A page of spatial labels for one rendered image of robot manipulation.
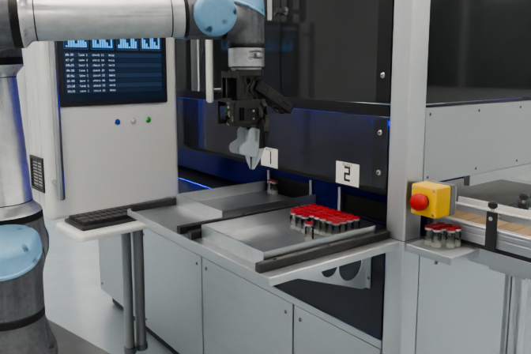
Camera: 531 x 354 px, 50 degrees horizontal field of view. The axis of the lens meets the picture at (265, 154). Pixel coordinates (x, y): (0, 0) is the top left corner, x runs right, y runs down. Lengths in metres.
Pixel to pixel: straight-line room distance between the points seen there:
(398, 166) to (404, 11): 0.36
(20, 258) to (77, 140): 0.99
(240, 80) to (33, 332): 0.60
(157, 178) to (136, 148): 0.14
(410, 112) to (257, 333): 0.99
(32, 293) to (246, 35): 0.62
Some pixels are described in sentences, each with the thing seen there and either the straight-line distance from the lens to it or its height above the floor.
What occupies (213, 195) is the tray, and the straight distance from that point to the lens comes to 1.82.
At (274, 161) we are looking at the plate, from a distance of 1.75.
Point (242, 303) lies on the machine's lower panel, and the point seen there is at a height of 0.48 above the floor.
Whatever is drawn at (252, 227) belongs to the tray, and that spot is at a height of 0.88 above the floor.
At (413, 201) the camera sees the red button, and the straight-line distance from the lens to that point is 1.34.
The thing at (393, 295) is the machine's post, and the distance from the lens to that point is 1.49.
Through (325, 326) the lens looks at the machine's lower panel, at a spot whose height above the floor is 0.56.
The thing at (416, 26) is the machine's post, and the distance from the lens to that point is 1.37.
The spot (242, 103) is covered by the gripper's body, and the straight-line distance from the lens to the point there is 1.15.
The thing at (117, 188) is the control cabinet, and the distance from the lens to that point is 2.06.
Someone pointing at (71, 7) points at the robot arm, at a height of 1.40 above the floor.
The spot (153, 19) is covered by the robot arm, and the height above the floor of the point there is 1.38.
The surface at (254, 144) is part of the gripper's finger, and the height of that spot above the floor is 1.14.
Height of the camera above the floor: 1.30
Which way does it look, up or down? 9 degrees down
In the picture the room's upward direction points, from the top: straight up
